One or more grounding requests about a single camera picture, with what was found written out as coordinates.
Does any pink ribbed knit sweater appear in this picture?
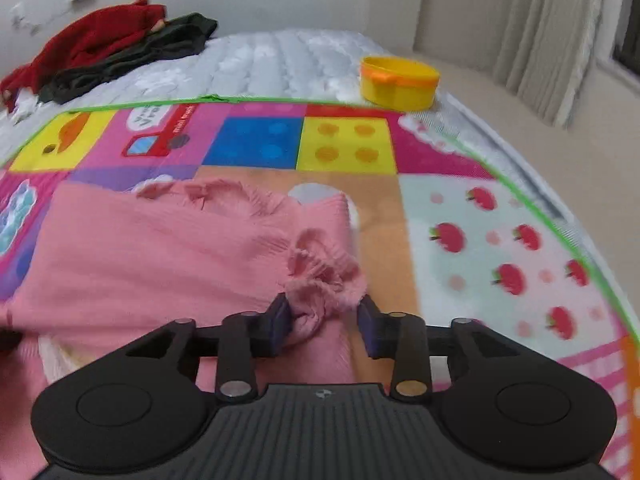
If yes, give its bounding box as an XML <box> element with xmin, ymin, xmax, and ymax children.
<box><xmin>1</xmin><ymin>179</ymin><xmax>367</xmax><ymax>479</ymax></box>

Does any colourful cartoon play mat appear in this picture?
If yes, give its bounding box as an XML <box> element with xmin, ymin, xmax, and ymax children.
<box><xmin>1</xmin><ymin>98</ymin><xmax>639</xmax><ymax>479</ymax></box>

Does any yellow round plastic container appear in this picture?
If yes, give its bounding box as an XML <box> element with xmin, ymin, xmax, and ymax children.
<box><xmin>360</xmin><ymin>56</ymin><xmax>440</xmax><ymax>112</ymax></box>

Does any white quilted mattress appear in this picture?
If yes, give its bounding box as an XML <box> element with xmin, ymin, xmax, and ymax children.
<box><xmin>1</xmin><ymin>29</ymin><xmax>586</xmax><ymax>242</ymax></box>

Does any dark green garment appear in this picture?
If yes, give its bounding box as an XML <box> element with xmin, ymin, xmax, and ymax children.
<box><xmin>38</xmin><ymin>13</ymin><xmax>218</xmax><ymax>104</ymax></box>

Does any red fleece garment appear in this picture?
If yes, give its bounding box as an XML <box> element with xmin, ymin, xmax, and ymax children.
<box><xmin>1</xmin><ymin>0</ymin><xmax>166</xmax><ymax>112</ymax></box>

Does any beige window curtain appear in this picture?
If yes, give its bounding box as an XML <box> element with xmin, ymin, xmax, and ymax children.
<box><xmin>492</xmin><ymin>0</ymin><xmax>604</xmax><ymax>128</ymax></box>

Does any white wall socket with cable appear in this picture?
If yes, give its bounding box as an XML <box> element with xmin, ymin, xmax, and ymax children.
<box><xmin>9</xmin><ymin>2</ymin><xmax>72</xmax><ymax>36</ymax></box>

